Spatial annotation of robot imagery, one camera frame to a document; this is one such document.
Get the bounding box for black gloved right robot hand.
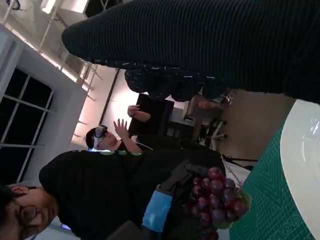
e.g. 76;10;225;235
61;0;320;105

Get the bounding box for purple toy grape bunch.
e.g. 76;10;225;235
183;166;252;230

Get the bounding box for person in black top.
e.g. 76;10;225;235
0;149;251;240

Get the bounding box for office chair white base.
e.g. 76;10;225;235
199;119;230;152

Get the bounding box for white VR headset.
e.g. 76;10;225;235
92;124;108;149

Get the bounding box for dark paned window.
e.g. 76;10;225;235
0;67;55;186

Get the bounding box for green cutting mat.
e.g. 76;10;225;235
226;119;316;240

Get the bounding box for person wearing headset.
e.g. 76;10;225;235
84;104;153;157

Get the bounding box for white plate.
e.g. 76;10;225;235
279;98;320;237

